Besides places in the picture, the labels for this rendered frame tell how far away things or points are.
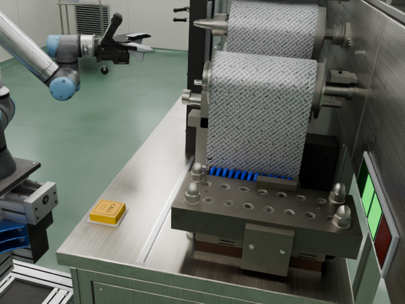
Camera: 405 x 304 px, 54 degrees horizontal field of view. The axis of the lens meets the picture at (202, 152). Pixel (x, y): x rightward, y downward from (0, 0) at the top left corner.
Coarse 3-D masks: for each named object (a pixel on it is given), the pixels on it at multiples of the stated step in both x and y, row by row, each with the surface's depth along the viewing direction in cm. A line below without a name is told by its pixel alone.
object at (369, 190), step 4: (368, 176) 66; (368, 180) 66; (368, 184) 65; (368, 188) 65; (372, 188) 63; (364, 192) 67; (368, 192) 65; (372, 192) 62; (364, 196) 67; (368, 196) 64; (364, 200) 67; (368, 200) 64; (364, 204) 66; (368, 204) 64; (368, 208) 63
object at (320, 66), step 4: (320, 64) 92; (316, 68) 91; (320, 68) 91; (316, 72) 90; (320, 72) 90; (316, 76) 90; (320, 76) 90; (316, 80) 90; (320, 80) 89; (316, 84) 89; (320, 84) 89; (316, 88) 90; (320, 88) 89; (316, 92) 90; (320, 92) 90; (316, 96) 90; (312, 100) 91; (316, 100) 91; (312, 104) 92; (316, 104) 92; (312, 108) 93; (316, 108) 93
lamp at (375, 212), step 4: (376, 196) 60; (376, 200) 60; (372, 204) 61; (376, 204) 59; (372, 208) 61; (376, 208) 59; (380, 208) 57; (372, 212) 61; (376, 212) 59; (380, 212) 57; (372, 216) 61; (376, 216) 59; (368, 220) 63; (372, 220) 60; (376, 220) 58; (372, 224) 60; (376, 224) 58; (372, 228) 60; (376, 228) 58; (372, 232) 59; (372, 236) 59
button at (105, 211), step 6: (96, 204) 104; (102, 204) 104; (108, 204) 104; (114, 204) 104; (120, 204) 105; (96, 210) 102; (102, 210) 102; (108, 210) 102; (114, 210) 102; (120, 210) 103; (90, 216) 101; (96, 216) 101; (102, 216) 100; (108, 216) 100; (114, 216) 100; (120, 216) 103; (102, 222) 101; (108, 222) 101; (114, 222) 100
